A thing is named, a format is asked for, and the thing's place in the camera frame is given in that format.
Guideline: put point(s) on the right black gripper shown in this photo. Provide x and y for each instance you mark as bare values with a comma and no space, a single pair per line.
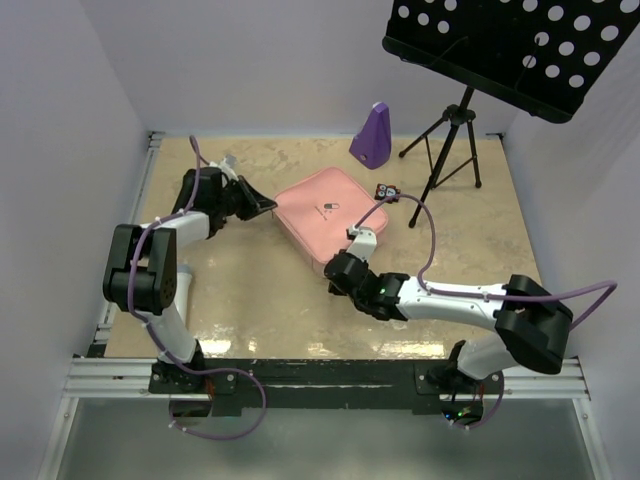
334,289

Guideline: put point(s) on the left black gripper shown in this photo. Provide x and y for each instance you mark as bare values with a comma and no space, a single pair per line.
253,202

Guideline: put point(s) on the pink medicine kit case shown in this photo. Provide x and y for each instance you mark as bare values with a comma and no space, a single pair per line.
317,211

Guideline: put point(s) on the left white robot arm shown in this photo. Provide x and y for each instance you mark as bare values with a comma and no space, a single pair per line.
142,275

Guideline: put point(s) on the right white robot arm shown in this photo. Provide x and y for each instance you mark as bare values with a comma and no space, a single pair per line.
527,325

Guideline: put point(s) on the owl pattern block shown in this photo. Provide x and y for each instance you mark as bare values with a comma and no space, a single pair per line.
387,193

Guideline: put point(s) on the white tube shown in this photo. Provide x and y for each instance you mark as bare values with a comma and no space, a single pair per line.
181,299

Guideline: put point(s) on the purple metronome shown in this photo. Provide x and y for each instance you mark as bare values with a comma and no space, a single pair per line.
372,145

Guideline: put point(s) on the black music stand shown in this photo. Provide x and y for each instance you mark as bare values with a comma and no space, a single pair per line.
570,63

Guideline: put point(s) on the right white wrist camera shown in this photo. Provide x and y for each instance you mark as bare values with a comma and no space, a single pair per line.
363,242

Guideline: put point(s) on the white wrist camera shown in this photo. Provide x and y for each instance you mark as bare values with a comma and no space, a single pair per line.
226,165
363,242

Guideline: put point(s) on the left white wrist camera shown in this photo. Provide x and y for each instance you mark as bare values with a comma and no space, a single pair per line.
226,165

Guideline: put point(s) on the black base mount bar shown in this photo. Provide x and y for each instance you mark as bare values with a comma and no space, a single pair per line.
229,386

